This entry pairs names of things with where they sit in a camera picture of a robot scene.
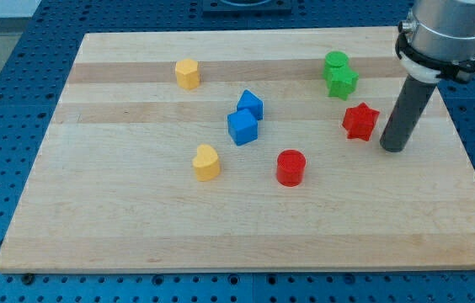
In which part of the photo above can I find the red star block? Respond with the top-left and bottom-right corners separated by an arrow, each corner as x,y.
342,103 -> 380,141

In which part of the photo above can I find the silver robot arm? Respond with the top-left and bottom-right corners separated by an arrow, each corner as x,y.
395,0 -> 475,84

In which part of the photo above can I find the green star block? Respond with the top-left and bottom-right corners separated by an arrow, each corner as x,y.
326,66 -> 359,100

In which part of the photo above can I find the wooden board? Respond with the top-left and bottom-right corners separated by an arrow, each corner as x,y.
0,27 -> 475,274

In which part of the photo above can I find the blue cube block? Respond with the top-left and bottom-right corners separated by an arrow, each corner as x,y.
227,109 -> 258,146

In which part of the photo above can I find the yellow heart block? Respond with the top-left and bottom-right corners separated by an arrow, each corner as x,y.
192,144 -> 221,182

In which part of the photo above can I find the blue triangular prism block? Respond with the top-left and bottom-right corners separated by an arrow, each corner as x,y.
237,90 -> 264,120

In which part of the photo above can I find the red cylinder block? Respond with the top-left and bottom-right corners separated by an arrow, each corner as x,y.
275,150 -> 307,187

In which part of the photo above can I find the yellow hexagon block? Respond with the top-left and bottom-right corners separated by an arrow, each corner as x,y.
174,58 -> 200,90

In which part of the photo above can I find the green cylinder block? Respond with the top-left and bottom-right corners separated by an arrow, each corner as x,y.
323,50 -> 349,80

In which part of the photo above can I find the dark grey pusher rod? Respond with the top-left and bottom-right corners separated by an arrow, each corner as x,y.
380,75 -> 436,152

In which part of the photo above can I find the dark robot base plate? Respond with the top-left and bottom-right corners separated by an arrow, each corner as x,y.
200,0 -> 293,14

